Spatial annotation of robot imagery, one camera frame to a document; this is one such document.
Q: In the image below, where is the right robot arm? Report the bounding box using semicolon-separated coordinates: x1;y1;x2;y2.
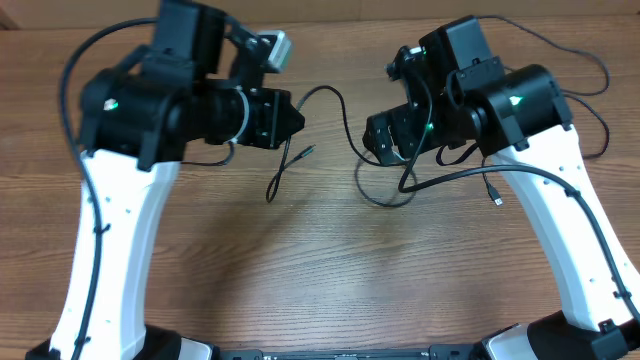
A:
363;16;639;359

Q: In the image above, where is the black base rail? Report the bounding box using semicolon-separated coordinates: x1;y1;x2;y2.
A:
214;343;569;360

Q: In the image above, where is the black USB cable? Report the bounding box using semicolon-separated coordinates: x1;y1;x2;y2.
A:
434;89;611;207

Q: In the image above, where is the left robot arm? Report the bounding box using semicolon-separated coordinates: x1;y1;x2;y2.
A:
28;1;305;360

